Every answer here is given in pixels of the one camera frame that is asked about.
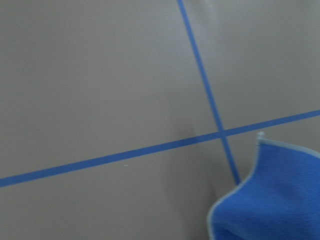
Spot blue microfiber towel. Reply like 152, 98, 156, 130
207, 132, 320, 240

